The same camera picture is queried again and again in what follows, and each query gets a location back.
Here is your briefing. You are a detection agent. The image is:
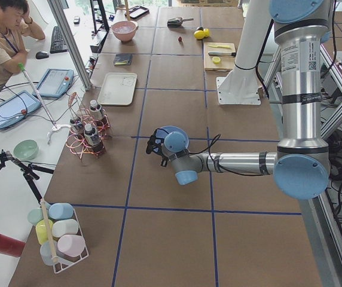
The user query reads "white cup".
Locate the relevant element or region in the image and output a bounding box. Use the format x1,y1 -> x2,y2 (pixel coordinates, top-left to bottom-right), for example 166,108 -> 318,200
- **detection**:
52,219 -> 79,238

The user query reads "blue teach pendant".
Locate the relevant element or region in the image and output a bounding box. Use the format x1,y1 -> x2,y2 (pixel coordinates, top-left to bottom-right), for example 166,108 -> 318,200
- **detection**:
0,90 -> 41,129
36,68 -> 74,99

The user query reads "yellow cup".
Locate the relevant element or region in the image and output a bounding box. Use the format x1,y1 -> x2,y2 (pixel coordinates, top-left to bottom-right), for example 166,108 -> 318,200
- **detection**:
35,219 -> 48,245

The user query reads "black keyboard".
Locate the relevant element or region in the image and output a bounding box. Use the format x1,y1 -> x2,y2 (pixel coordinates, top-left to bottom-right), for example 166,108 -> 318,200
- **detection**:
50,26 -> 68,54

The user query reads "dark metal scoop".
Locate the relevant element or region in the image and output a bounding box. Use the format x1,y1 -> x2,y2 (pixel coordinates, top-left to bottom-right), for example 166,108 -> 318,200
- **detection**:
167,17 -> 194,28

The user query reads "dark drink bottle back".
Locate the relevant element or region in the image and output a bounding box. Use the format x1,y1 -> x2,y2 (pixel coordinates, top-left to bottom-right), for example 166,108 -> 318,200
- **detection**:
90,100 -> 104,126

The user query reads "white wire cup basket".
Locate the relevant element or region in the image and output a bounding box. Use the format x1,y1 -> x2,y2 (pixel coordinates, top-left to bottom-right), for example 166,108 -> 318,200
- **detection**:
40,199 -> 89,274

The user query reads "dark drink bottle left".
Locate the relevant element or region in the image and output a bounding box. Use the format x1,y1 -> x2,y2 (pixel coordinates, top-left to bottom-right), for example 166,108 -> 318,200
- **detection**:
70,117 -> 84,139

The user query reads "copper wire bottle rack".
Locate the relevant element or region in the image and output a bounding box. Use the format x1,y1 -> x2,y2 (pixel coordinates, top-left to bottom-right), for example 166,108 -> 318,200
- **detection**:
66,92 -> 111,158

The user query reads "dark drink bottle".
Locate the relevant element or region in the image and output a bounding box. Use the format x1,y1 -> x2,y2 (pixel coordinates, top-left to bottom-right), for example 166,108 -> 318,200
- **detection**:
84,123 -> 105,155
90,100 -> 104,126
70,117 -> 84,139

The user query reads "silver reacher stick green tip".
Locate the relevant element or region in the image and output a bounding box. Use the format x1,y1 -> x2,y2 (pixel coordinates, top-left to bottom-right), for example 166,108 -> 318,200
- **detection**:
17,63 -> 71,145

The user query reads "mint green bowl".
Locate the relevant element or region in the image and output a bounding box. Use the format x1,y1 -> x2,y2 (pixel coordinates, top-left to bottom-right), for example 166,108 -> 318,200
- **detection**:
13,139 -> 39,161

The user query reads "cream rectangular tray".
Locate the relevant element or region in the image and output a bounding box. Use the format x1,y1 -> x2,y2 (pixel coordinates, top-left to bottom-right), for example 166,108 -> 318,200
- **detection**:
97,72 -> 138,106

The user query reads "pink mixing bowl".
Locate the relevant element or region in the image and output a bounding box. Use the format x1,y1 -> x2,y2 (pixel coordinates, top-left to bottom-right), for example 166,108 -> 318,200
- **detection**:
111,20 -> 139,42

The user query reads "half lemon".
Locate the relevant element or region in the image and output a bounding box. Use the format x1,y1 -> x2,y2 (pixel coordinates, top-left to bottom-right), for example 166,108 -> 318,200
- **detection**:
212,56 -> 221,65

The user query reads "near blue teach pendant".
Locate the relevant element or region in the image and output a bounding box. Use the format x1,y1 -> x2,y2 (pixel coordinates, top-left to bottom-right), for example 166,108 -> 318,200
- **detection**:
0,90 -> 41,129

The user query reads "pink cup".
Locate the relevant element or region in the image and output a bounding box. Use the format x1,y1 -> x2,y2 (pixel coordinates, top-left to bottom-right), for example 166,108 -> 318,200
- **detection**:
57,234 -> 86,257

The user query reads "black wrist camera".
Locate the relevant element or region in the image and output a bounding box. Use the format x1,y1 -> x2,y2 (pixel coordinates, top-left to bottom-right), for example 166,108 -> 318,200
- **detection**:
146,128 -> 169,155

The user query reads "black rectangular tray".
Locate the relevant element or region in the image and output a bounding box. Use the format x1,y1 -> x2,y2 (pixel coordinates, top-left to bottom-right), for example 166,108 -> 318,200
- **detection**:
129,5 -> 149,20

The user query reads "far blue teach pendant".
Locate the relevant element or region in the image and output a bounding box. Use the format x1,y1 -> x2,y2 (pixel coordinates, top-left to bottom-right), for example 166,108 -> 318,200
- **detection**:
36,68 -> 74,99

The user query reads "wooden cutting board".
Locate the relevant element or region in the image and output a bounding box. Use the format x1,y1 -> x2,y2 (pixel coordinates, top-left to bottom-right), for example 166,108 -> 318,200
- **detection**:
203,42 -> 236,71

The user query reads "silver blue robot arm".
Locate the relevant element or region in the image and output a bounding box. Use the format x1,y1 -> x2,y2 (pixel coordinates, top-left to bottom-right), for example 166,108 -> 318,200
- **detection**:
146,1 -> 334,200

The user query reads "red cylinder tube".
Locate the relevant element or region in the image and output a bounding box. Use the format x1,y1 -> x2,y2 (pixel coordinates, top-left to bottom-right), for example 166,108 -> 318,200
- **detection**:
0,233 -> 25,257

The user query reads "light blue cup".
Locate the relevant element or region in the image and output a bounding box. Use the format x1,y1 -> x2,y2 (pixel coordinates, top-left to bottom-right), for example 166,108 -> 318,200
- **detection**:
49,203 -> 74,220

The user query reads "aluminium frame post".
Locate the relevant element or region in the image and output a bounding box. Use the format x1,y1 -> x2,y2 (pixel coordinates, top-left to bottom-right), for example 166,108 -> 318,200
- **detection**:
47,0 -> 92,91

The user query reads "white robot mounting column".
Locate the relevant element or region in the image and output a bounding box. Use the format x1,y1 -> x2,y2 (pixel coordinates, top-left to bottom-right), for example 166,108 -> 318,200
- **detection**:
217,0 -> 273,105

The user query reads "grey blue cup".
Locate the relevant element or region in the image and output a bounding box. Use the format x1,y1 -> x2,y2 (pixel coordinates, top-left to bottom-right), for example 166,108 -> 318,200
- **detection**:
39,241 -> 55,266

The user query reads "black computer mouse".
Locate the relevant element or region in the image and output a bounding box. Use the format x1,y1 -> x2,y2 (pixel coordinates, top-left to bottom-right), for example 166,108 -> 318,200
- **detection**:
35,51 -> 50,60

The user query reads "black handled knife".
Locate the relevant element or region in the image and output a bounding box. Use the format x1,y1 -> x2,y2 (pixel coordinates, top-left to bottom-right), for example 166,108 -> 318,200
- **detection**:
208,51 -> 237,57

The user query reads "yellow lemon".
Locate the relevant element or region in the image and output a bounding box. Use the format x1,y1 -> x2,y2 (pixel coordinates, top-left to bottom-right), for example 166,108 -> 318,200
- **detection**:
194,28 -> 210,40

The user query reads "seated man beige shirt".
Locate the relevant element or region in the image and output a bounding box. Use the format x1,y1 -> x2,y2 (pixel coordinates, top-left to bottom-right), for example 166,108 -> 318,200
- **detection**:
0,1 -> 45,86

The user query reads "mint green cup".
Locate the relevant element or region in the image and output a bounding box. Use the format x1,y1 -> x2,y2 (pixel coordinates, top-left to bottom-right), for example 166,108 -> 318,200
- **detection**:
27,207 -> 43,226

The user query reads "dark drink bottle front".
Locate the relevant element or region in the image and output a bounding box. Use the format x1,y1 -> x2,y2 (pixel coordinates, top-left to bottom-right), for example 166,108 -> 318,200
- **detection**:
84,123 -> 105,155

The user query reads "yellow plastic knife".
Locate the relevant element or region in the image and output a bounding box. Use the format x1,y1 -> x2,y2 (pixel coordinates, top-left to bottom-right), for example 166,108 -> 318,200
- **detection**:
207,44 -> 232,49

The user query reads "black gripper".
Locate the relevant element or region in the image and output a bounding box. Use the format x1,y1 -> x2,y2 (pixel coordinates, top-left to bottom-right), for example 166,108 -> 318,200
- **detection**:
161,157 -> 169,166

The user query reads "blue round plate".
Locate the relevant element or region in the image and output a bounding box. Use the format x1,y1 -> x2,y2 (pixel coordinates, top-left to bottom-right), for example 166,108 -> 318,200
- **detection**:
156,126 -> 189,152

